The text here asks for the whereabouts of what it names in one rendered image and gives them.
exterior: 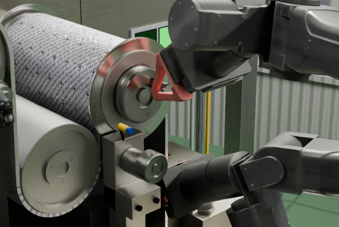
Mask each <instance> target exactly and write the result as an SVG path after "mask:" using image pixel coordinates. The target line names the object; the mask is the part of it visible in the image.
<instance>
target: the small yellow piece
mask: <svg viewBox="0 0 339 227"><path fill-rule="evenodd" d="M118 130H119V131H120V134H121V137H122V141H124V140H125V138H124V134H123V132H125V133H128V134H132V133H133V128H131V127H129V126H127V125H125V124H122V123H119V124H118Z"/></svg>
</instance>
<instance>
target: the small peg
mask: <svg viewBox="0 0 339 227"><path fill-rule="evenodd" d="M153 81H154V79H153V80H152V81H151V83H150V86H151V88H152V84H153ZM171 88H172V87H171V84H169V83H166V82H164V81H163V82H162V84H161V87H160V89H159V90H160V92H170V91H171Z"/></svg>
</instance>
